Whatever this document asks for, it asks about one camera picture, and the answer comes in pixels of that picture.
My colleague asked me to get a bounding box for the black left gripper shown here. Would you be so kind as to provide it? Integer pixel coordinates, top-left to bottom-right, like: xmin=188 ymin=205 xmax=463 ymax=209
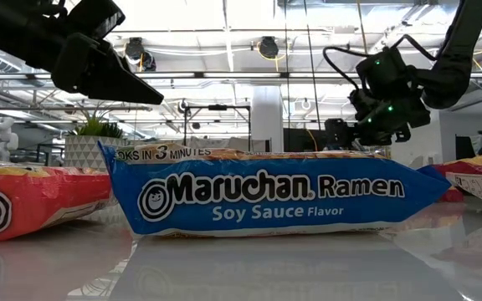
xmin=51 ymin=33 xmax=166 ymax=105

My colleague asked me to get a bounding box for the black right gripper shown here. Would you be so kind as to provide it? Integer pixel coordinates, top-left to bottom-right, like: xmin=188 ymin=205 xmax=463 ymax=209
xmin=324 ymin=91 xmax=433 ymax=147

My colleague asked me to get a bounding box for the blue Maruchan ramen pack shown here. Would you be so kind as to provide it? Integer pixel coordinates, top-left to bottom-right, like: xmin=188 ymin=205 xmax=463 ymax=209
xmin=98 ymin=140 xmax=453 ymax=239

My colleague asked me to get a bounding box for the orange Maruchan ramen pack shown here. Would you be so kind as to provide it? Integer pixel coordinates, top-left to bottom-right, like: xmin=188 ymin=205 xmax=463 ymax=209
xmin=0 ymin=155 xmax=115 ymax=243

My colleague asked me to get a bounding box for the green plant in white pot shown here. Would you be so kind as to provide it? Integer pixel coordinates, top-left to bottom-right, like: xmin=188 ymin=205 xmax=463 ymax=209
xmin=64 ymin=104 xmax=127 ymax=172

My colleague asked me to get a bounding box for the black monitor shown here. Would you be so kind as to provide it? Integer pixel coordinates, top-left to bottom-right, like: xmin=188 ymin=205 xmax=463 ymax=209
xmin=283 ymin=127 xmax=330 ymax=152

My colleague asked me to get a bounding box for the ceiling light strip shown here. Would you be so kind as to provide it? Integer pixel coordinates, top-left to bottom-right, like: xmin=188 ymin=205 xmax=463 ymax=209
xmin=0 ymin=70 xmax=482 ymax=80

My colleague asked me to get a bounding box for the white square pillar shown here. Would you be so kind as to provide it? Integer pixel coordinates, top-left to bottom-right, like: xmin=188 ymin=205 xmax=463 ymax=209
xmin=251 ymin=85 xmax=285 ymax=154

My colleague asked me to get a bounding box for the white robot figure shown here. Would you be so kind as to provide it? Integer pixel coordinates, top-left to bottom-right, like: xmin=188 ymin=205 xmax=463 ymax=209
xmin=0 ymin=115 xmax=19 ymax=163

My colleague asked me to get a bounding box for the black ceiling cable reel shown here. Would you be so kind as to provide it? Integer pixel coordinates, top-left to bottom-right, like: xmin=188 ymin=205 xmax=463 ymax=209
xmin=123 ymin=36 xmax=158 ymax=72
xmin=258 ymin=35 xmax=280 ymax=59

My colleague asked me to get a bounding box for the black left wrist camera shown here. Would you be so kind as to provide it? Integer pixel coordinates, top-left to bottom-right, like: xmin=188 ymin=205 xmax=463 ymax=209
xmin=64 ymin=0 xmax=126 ymax=41

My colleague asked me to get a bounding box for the black frame stand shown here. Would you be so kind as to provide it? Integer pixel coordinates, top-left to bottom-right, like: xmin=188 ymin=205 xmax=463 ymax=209
xmin=183 ymin=103 xmax=254 ymax=152

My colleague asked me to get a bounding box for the yellow hanging cable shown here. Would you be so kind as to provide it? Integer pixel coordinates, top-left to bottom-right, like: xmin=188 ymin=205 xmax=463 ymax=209
xmin=356 ymin=0 xmax=368 ymax=47

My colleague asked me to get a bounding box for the thin black hanging cable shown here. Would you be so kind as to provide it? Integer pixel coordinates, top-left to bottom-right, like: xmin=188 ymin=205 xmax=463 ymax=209
xmin=282 ymin=0 xmax=290 ymax=154

